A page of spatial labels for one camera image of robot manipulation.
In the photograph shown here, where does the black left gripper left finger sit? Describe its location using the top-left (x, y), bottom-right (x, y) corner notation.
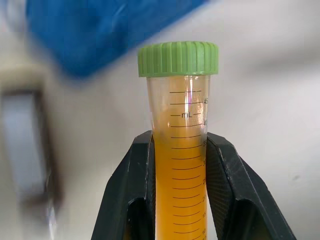
top-left (90, 130), bottom-right (158, 240)

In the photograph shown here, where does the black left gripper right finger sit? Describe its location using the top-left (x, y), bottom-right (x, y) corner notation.
top-left (204, 131), bottom-right (298, 240)

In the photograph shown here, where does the yellow liquid tube green cap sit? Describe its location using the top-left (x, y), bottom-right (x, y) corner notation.
top-left (137, 41), bottom-right (221, 240)

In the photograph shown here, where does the blue test tube rack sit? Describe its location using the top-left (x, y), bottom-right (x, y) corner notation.
top-left (24, 0), bottom-right (213, 80)

